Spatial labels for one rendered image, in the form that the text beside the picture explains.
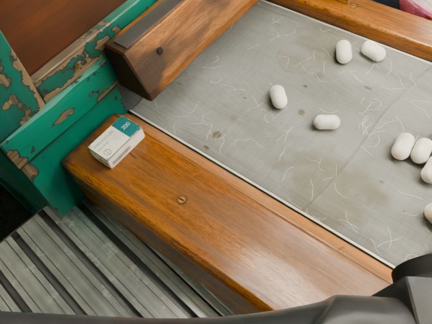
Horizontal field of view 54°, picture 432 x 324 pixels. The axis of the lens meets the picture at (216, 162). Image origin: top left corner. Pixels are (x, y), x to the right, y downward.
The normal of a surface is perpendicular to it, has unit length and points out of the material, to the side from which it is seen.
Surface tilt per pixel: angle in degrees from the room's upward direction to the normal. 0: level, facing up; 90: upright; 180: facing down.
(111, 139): 0
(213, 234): 0
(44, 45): 90
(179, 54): 67
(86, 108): 90
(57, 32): 90
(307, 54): 0
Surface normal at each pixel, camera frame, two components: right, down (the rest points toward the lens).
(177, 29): 0.69, 0.22
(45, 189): 0.79, 0.47
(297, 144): -0.10, -0.55
